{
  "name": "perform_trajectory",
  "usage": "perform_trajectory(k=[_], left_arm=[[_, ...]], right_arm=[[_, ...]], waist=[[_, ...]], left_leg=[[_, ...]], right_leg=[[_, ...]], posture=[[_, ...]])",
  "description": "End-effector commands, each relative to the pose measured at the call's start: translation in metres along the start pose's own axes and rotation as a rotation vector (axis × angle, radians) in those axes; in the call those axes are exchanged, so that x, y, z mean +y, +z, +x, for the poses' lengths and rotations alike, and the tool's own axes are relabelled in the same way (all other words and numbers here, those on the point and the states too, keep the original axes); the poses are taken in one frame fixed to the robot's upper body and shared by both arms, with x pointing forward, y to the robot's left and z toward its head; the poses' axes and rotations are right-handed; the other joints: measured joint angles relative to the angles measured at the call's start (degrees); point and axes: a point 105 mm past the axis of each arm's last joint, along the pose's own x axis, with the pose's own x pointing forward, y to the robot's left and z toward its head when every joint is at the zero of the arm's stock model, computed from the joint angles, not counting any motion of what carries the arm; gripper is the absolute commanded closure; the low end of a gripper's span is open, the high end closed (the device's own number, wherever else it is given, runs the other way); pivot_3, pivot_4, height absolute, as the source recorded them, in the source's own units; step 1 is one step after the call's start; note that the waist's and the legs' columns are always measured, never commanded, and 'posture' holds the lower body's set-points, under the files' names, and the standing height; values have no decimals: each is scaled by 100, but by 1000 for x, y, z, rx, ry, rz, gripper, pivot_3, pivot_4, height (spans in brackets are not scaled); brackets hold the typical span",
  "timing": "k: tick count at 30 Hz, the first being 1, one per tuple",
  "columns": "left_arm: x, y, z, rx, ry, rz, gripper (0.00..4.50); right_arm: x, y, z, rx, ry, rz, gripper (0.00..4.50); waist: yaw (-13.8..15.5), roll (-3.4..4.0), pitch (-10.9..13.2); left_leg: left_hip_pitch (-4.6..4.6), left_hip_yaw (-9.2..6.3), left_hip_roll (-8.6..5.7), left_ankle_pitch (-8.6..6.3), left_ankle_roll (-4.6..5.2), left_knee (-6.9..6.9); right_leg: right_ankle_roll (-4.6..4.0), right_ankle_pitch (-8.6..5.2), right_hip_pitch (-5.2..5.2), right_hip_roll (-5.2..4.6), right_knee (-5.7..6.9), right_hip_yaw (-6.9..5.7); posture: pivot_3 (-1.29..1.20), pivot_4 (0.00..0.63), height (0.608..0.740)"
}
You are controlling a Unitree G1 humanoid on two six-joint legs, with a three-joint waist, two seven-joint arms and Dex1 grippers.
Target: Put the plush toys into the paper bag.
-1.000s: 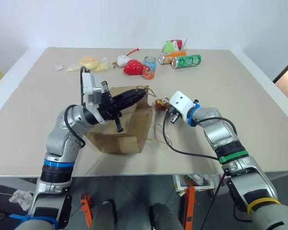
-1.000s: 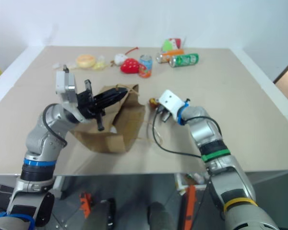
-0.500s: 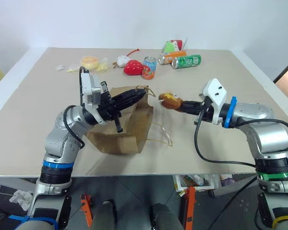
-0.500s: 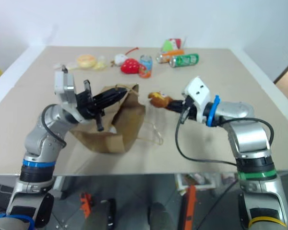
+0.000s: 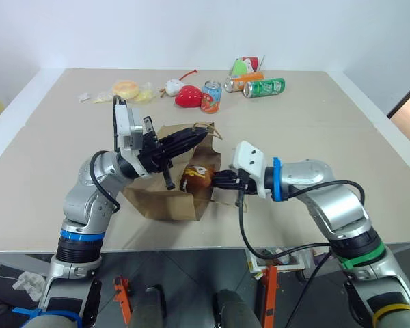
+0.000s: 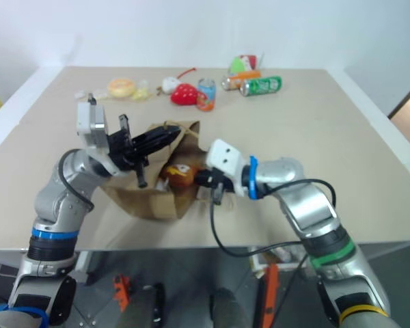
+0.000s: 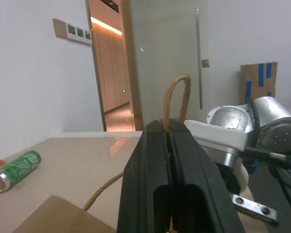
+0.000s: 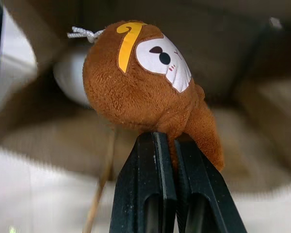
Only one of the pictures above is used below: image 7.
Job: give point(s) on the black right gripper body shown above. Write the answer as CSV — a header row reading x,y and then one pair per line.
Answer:
x,y
254,208

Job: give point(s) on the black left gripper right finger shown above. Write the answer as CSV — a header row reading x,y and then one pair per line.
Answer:
x,y
196,174

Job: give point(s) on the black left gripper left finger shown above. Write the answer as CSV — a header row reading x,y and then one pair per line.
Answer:
x,y
145,165

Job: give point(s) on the brown paper bag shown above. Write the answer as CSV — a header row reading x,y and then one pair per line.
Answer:
x,y
63,218

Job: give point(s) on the white door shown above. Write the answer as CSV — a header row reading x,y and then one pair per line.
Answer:
x,y
165,60

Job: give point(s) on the silver door lock plate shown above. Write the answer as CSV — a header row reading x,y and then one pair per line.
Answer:
x,y
205,63

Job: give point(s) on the cardboard sheet with blue tape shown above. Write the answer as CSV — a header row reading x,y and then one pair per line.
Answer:
x,y
254,72

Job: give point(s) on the green soda can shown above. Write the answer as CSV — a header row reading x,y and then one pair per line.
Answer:
x,y
19,167

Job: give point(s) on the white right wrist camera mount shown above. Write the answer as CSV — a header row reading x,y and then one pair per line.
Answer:
x,y
215,131

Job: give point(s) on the wall switch panel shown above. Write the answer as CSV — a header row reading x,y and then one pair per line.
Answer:
x,y
72,31

